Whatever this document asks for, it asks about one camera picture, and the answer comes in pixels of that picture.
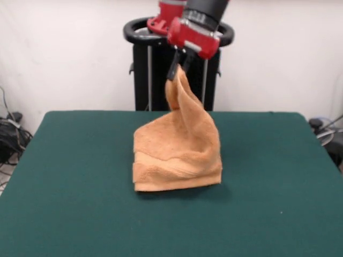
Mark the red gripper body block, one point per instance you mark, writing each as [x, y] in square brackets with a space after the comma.
[193, 36]

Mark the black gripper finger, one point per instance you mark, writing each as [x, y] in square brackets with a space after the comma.
[174, 68]
[188, 62]

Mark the orange terry towel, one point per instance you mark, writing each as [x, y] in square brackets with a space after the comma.
[177, 160]

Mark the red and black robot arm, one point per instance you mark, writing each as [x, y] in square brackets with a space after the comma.
[206, 9]

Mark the black plug block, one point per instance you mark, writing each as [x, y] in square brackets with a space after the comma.
[316, 123]

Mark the silver round disc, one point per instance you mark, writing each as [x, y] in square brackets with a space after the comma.
[325, 136]

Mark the small black adapter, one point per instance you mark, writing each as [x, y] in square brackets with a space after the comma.
[18, 116]

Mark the dark green table cloth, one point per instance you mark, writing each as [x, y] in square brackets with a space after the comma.
[80, 214]

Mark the black chair base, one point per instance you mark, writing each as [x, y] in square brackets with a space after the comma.
[336, 155]

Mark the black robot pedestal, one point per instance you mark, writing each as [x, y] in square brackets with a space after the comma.
[158, 88]

